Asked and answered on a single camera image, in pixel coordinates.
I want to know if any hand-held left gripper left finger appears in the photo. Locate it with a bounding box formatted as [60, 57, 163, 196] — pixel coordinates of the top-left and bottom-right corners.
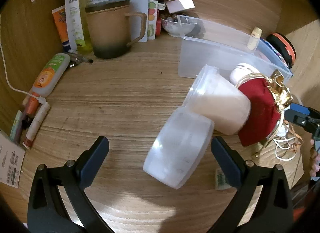
[27, 136, 110, 233]

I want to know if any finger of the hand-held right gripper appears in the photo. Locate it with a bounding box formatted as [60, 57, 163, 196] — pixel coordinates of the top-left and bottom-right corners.
[284, 103, 312, 126]

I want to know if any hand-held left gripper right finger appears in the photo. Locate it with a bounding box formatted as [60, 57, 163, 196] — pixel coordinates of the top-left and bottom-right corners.
[211, 136, 294, 233]

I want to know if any red pouch with gold ribbon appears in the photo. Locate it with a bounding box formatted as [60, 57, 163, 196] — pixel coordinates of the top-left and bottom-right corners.
[237, 70, 294, 147]

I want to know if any translucent round plastic container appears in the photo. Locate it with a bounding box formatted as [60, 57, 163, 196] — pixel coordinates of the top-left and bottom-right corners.
[143, 108, 215, 190]

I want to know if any translucent plastic cup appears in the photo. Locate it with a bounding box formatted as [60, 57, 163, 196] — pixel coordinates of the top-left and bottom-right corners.
[184, 64, 251, 135]

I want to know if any pale pink handheld fan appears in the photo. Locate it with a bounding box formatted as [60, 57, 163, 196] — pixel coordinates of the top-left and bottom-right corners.
[229, 63, 262, 89]

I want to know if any clear plastic storage bin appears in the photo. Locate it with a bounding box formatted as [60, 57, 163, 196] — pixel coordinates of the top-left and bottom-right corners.
[177, 15, 293, 88]

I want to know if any wooden desktop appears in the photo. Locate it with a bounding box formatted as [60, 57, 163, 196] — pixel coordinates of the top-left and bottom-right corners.
[0, 0, 320, 233]

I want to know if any person's right hand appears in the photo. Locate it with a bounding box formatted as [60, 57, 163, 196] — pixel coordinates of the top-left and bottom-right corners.
[309, 139, 320, 179]

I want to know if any small green packet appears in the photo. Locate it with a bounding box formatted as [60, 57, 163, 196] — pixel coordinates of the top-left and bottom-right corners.
[215, 169, 233, 189]

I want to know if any white lip balm stick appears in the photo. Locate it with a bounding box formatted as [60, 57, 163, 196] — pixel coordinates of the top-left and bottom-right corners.
[22, 103, 50, 149]

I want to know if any black and orange case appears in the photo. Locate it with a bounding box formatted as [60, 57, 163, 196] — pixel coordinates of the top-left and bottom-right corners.
[266, 33, 297, 69]

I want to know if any cream small bottle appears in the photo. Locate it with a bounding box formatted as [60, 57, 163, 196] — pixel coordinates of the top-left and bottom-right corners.
[247, 26, 262, 50]

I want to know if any white printed receipt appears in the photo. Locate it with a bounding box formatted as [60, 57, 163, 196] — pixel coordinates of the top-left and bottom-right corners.
[0, 129, 27, 188]

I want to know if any orange label squeeze tube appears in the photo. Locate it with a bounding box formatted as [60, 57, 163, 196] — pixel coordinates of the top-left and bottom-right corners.
[29, 53, 71, 98]

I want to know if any yellow-green spray bottle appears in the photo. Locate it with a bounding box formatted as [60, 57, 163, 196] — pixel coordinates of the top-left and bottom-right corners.
[71, 0, 93, 54]

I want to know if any brown mug with lid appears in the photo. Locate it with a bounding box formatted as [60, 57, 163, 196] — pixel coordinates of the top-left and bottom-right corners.
[84, 0, 147, 59]

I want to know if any white and green bottle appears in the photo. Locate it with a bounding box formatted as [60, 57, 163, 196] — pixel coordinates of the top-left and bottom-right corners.
[64, 0, 85, 48]

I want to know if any small clear bowl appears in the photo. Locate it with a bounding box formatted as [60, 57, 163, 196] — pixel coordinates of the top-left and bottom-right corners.
[161, 17, 198, 37]

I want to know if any fruit print box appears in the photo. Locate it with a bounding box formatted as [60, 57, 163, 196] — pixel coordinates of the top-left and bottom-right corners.
[147, 0, 159, 40]

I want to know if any pink cardboard box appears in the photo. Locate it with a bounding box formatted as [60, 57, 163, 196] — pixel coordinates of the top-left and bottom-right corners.
[165, 0, 195, 14]

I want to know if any white earphone cable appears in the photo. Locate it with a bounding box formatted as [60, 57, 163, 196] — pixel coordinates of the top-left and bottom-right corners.
[271, 123, 304, 162]

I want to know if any white charging cable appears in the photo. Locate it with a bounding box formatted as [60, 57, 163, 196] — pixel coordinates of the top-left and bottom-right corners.
[0, 40, 48, 106]

